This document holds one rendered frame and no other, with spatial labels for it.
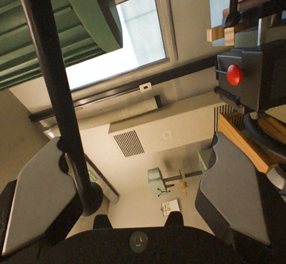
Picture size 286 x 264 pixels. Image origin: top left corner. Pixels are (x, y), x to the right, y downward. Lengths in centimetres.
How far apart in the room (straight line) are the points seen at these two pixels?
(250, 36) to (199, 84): 155
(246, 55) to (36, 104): 210
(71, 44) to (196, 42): 156
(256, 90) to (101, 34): 21
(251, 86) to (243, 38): 12
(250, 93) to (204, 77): 160
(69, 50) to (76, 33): 3
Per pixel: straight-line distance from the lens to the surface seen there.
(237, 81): 24
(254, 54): 23
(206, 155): 238
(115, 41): 20
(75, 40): 20
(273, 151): 37
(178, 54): 166
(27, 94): 213
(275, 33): 29
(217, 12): 55
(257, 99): 24
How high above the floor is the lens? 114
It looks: 7 degrees up
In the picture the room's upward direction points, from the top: 106 degrees counter-clockwise
